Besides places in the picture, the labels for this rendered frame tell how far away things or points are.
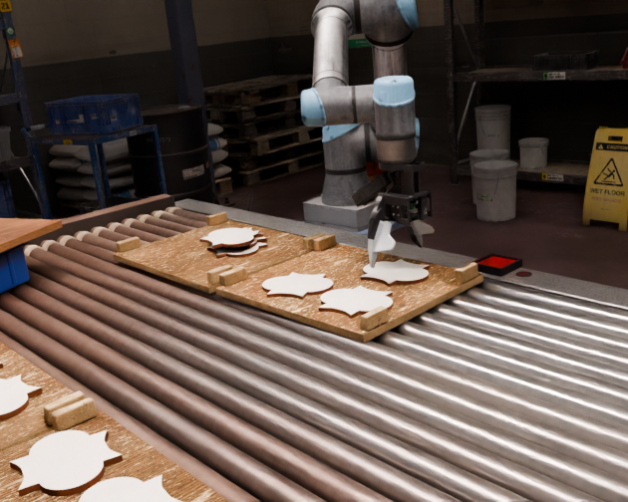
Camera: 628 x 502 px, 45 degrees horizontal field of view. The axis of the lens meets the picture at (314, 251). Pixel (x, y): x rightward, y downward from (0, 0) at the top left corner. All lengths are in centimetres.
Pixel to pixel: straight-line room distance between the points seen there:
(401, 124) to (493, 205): 384
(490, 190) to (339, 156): 319
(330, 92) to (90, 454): 84
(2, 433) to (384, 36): 121
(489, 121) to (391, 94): 484
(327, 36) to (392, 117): 36
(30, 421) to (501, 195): 435
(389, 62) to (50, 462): 127
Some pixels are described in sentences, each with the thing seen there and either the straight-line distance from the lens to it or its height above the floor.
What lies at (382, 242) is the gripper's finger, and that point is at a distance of 144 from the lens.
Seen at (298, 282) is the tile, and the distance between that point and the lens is 150.
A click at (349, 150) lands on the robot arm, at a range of 208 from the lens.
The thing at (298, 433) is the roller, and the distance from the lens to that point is 104.
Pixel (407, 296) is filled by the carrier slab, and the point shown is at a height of 94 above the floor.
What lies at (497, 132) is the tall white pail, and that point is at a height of 42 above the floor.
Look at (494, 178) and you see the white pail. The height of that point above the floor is 30.
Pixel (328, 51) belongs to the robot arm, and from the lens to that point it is 164.
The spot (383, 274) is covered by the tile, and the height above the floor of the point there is 94.
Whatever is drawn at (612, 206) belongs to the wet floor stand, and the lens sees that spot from 503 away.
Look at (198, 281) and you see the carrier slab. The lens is 161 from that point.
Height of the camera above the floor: 145
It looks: 17 degrees down
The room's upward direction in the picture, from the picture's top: 5 degrees counter-clockwise
